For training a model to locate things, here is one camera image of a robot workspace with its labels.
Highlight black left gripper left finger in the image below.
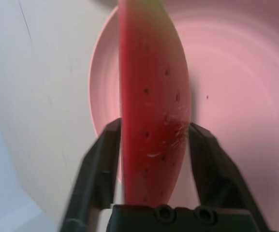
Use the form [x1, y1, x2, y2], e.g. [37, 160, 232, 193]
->
[59, 117, 124, 232]

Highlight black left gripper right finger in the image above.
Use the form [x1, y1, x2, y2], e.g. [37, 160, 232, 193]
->
[189, 122, 251, 211]

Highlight red watermelon slice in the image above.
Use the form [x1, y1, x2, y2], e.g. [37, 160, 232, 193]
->
[118, 0, 191, 206]

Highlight pink round plate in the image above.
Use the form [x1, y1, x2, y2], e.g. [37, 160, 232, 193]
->
[88, 0, 279, 208]

